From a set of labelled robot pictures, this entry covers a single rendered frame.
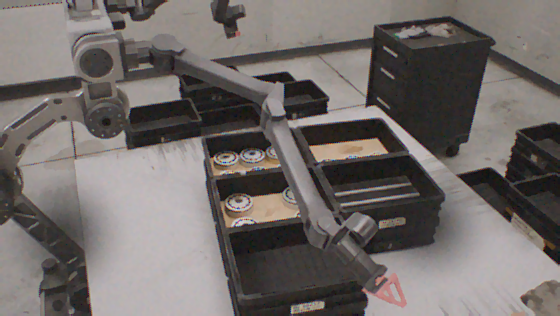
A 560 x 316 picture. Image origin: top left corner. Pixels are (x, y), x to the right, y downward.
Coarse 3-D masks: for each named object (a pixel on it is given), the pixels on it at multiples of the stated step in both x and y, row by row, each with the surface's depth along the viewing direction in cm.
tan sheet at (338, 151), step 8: (328, 144) 234; (336, 144) 234; (344, 144) 234; (352, 144) 234; (360, 144) 234; (368, 144) 234; (376, 144) 234; (312, 152) 228; (320, 152) 228; (328, 152) 228; (336, 152) 229; (344, 152) 229; (352, 152) 229; (360, 152) 229; (368, 152) 229; (384, 152) 229
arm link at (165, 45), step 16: (160, 48) 153; (176, 48) 154; (176, 64) 156; (192, 64) 155; (208, 64) 155; (208, 80) 156; (224, 80) 153; (240, 80) 153; (256, 80) 154; (256, 96) 152; (272, 96) 149
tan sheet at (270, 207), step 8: (256, 200) 200; (264, 200) 200; (272, 200) 200; (280, 200) 200; (224, 208) 196; (256, 208) 196; (264, 208) 196; (272, 208) 196; (280, 208) 196; (288, 208) 196; (224, 216) 192; (248, 216) 192; (256, 216) 192; (264, 216) 192; (272, 216) 192; (280, 216) 192; (288, 216) 192
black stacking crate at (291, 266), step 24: (240, 240) 172; (264, 240) 175; (288, 240) 177; (240, 264) 172; (264, 264) 172; (288, 264) 172; (312, 264) 172; (336, 264) 172; (264, 288) 163; (360, 288) 157; (240, 312) 154; (264, 312) 152; (288, 312) 154; (312, 312) 156
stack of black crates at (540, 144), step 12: (516, 132) 294; (528, 132) 298; (540, 132) 302; (552, 132) 305; (516, 144) 297; (528, 144) 288; (540, 144) 302; (552, 144) 302; (516, 156) 298; (528, 156) 290; (540, 156) 282; (552, 156) 273; (516, 168) 300; (528, 168) 292; (540, 168) 282; (552, 168) 276; (516, 180) 302
